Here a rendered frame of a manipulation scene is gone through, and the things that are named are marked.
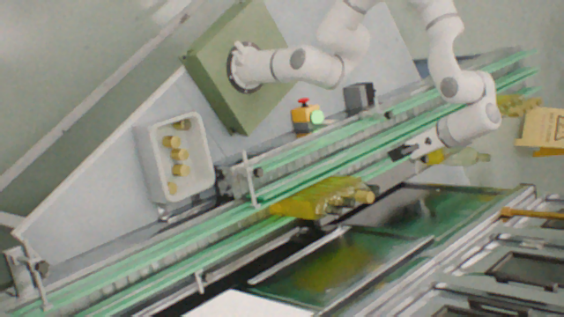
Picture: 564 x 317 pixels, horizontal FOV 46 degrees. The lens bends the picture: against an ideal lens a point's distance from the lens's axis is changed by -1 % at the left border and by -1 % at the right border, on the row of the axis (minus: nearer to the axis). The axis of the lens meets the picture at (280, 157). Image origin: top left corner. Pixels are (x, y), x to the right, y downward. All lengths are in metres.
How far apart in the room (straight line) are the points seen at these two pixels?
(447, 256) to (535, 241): 0.24
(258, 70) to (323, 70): 0.21
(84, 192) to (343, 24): 0.80
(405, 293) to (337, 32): 0.68
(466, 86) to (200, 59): 0.77
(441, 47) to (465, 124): 0.18
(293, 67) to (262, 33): 0.30
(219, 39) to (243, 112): 0.23
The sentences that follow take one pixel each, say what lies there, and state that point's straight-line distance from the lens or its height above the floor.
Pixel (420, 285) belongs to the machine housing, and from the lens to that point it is 1.72.
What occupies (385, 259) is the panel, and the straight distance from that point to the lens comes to 1.84.
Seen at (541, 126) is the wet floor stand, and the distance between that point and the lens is 5.15.
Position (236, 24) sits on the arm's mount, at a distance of 2.01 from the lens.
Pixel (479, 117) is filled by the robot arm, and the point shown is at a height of 1.60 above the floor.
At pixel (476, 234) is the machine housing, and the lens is 1.98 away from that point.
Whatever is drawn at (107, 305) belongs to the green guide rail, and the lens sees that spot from 1.72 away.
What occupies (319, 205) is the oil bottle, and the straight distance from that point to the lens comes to 1.89.
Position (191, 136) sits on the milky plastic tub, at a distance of 1.95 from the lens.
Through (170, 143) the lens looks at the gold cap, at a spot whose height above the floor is 0.81.
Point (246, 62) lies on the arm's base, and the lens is 1.96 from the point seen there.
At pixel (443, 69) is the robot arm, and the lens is 1.55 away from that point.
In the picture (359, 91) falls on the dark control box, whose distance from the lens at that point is 2.41.
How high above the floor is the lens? 2.38
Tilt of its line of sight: 47 degrees down
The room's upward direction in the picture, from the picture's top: 93 degrees clockwise
